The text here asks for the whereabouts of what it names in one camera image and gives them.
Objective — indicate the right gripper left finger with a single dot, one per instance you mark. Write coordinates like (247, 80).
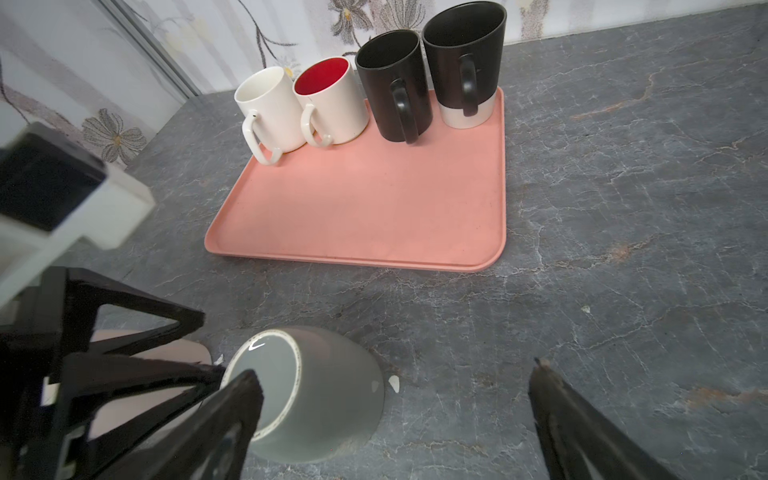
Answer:
(211, 444)

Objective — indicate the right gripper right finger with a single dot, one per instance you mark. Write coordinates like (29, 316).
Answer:
(576, 440)

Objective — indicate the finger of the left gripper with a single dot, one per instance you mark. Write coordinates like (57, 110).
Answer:
(98, 409)
(92, 313)

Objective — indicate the small grey upside-down mug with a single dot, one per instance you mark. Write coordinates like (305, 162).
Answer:
(323, 393)

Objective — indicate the cream ribbed mug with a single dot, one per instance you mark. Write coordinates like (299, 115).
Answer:
(272, 114)

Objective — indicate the white mug red inside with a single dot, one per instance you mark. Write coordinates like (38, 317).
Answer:
(333, 108)

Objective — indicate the black mug white rim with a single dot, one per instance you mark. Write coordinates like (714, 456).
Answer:
(394, 79)

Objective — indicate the grey mug white base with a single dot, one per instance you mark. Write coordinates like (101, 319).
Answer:
(464, 46)

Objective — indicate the white ceramic chip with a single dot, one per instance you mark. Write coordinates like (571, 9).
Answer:
(394, 382)

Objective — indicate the pink rectangular tray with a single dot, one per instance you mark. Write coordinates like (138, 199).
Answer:
(439, 204)

